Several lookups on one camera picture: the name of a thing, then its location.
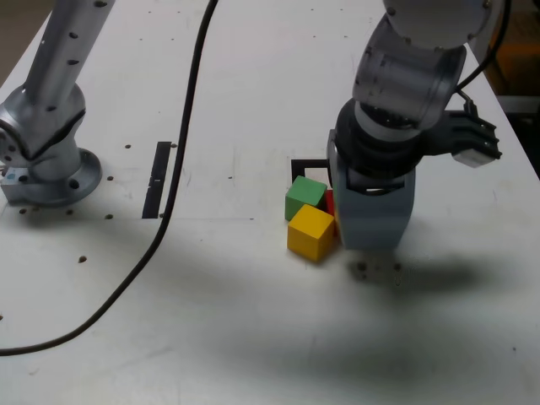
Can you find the brown cardboard box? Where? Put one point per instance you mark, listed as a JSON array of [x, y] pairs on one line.
[[521, 59]]

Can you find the white camera on black bracket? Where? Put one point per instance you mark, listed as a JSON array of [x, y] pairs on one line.
[[468, 156]]

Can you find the yellow cube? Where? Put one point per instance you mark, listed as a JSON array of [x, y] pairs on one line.
[[308, 236]]

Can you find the black tape square outline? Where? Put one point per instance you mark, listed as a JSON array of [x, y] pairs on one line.
[[308, 163]]

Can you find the black tape strip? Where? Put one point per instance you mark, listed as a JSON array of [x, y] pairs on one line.
[[158, 177]]

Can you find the red cube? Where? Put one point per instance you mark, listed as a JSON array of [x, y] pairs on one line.
[[330, 202]]

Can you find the green cube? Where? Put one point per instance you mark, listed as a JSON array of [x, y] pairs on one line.
[[304, 192]]

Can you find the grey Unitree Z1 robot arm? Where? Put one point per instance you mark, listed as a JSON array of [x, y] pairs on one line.
[[50, 84]]

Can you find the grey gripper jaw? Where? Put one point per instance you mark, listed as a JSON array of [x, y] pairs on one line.
[[332, 164], [371, 219]]

